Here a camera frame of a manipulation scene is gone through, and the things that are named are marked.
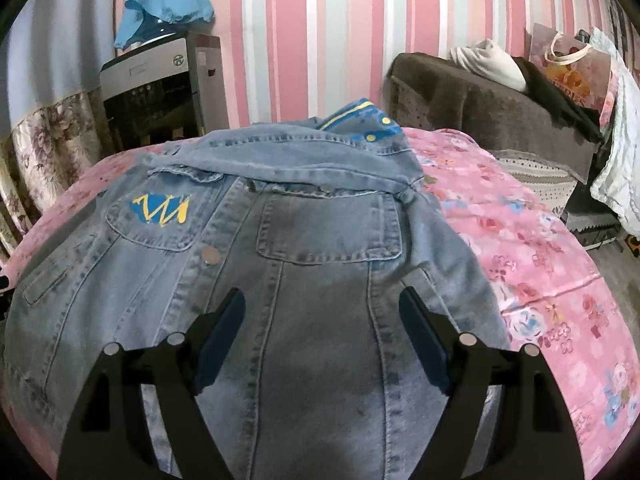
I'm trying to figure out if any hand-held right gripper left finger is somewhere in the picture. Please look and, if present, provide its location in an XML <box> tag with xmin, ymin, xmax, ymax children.
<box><xmin>56</xmin><ymin>287</ymin><xmax>247</xmax><ymax>480</ymax></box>

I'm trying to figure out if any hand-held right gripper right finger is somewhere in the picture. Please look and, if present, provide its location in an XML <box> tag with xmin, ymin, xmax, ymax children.
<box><xmin>398</xmin><ymin>286</ymin><xmax>587</xmax><ymax>480</ymax></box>

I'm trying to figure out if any blue denim jacket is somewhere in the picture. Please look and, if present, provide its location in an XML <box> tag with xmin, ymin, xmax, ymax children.
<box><xmin>2</xmin><ymin>98</ymin><xmax>512</xmax><ymax>480</ymax></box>

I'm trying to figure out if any pink floral bedsheet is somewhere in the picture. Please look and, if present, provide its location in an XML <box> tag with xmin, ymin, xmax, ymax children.
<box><xmin>0</xmin><ymin>127</ymin><xmax>632</xmax><ymax>480</ymax></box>

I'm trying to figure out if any beige crochet mat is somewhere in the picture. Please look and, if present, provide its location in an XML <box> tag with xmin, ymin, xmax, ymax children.
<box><xmin>492</xmin><ymin>156</ymin><xmax>578</xmax><ymax>217</ymax></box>

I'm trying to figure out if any brown sofa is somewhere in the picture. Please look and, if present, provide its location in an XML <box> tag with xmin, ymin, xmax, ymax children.
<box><xmin>384</xmin><ymin>52</ymin><xmax>603</xmax><ymax>185</ymax></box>

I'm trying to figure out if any floral curtain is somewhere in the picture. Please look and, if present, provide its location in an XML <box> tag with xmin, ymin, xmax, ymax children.
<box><xmin>0</xmin><ymin>91</ymin><xmax>112</xmax><ymax>261</ymax></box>

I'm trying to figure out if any pale printed cloth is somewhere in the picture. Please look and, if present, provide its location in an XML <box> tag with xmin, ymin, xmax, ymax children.
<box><xmin>589</xmin><ymin>27</ymin><xmax>640</xmax><ymax>238</ymax></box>

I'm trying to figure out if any black cloth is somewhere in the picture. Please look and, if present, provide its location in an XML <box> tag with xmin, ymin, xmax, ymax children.
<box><xmin>512</xmin><ymin>56</ymin><xmax>605</xmax><ymax>143</ymax></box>

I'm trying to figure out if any white cloth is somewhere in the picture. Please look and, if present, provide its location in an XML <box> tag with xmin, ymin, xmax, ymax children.
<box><xmin>448</xmin><ymin>39</ymin><xmax>528</xmax><ymax>93</ymax></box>

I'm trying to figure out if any pink gift bag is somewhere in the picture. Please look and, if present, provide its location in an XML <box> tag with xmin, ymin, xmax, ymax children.
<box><xmin>529</xmin><ymin>23</ymin><xmax>621</xmax><ymax>111</ymax></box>

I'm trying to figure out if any blue cloth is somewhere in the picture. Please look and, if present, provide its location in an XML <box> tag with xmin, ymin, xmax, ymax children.
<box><xmin>114</xmin><ymin>0</ymin><xmax>216</xmax><ymax>50</ymax></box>

